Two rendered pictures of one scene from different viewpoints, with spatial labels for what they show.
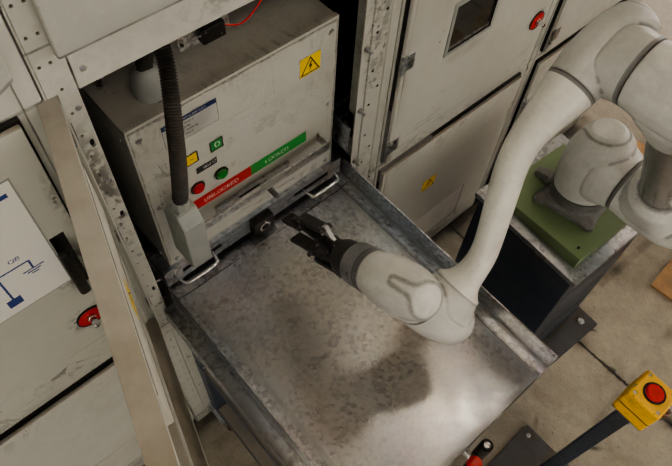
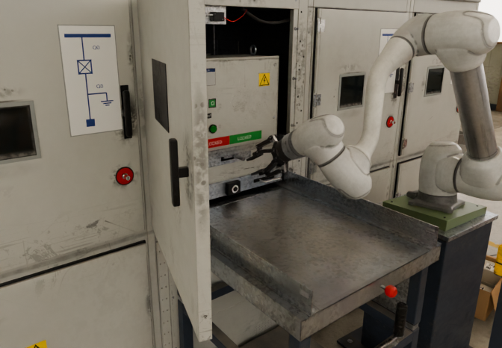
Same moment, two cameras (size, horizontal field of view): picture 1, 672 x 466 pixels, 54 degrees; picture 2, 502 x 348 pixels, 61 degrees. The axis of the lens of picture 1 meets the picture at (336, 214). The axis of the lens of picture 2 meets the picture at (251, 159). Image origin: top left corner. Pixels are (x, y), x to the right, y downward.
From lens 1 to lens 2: 1.04 m
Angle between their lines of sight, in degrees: 40
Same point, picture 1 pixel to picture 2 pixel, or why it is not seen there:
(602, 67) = (411, 28)
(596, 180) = (442, 168)
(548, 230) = (421, 212)
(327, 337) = (274, 232)
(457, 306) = (356, 154)
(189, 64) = not seen: hidden behind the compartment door
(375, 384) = (309, 249)
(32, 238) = (113, 77)
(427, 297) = (334, 120)
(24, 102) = not seen: outside the picture
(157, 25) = not seen: outside the picture
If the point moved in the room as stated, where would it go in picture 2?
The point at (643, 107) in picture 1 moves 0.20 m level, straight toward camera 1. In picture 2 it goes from (437, 33) to (414, 33)
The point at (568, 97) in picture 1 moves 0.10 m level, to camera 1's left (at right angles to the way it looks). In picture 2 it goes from (398, 43) to (367, 42)
